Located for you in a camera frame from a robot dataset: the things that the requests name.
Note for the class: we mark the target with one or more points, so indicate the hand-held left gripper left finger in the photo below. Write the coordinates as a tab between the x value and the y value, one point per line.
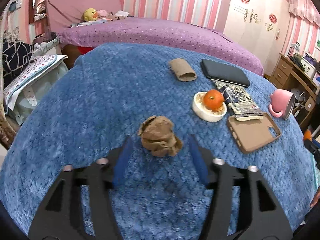
122	162

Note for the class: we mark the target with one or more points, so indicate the polka dot cloth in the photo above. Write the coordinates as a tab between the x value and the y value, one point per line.
32	70

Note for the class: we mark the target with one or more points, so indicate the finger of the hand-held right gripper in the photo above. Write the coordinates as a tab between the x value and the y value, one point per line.
313	146

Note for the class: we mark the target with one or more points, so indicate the pink cloth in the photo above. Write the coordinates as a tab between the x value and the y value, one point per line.
102	13

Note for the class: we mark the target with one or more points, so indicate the wooden desk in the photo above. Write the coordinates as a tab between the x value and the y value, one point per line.
282	72

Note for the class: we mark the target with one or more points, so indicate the pink floral curtain valance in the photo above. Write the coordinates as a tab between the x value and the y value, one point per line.
303	7

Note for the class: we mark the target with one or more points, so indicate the pink steel mug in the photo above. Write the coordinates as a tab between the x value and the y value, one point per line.
278	102

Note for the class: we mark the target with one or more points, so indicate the patterned black white packet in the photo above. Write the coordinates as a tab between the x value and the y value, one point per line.
240	97

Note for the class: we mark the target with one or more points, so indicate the black white patterned pillow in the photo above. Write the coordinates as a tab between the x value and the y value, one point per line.
15	60

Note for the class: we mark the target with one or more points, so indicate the tan phone case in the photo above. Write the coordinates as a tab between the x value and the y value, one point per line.
252	133

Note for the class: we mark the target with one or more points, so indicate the white power strip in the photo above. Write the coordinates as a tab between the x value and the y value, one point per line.
40	17

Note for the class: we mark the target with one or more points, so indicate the whole orange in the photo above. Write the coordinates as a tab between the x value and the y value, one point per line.
212	100

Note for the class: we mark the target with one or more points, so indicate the white fan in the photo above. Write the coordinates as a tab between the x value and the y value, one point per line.
298	97

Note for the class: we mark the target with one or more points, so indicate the yellow duck plush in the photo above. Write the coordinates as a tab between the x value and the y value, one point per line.
90	15

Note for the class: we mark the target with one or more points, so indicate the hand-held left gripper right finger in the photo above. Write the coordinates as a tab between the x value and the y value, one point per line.
197	162

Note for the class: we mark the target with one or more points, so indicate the brown paper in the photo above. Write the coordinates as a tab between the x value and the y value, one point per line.
160	135

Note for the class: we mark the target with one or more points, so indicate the white wardrobe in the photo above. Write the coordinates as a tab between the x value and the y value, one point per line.
250	37

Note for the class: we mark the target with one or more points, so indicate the pink covered headboard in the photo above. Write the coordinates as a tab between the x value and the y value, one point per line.
67	10

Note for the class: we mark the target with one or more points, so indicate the black phone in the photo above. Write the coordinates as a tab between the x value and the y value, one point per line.
225	72

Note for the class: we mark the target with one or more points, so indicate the desk lamp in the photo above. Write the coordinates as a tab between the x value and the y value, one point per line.
295	48

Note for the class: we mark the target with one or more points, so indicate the person's right hand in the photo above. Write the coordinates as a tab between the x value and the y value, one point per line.
316	197

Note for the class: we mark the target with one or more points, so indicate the small flattened cardboard tube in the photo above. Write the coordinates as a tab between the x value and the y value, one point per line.
182	70

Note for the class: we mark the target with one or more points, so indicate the blue fleece blanket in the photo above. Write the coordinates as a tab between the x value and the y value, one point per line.
100	105

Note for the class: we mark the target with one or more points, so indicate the white folded clothes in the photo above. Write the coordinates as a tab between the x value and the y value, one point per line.
122	13

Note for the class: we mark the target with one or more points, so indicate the white storage box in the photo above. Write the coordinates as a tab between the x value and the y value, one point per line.
308	65

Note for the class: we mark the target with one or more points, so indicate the purple dotted bed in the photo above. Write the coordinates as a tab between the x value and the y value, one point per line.
155	32

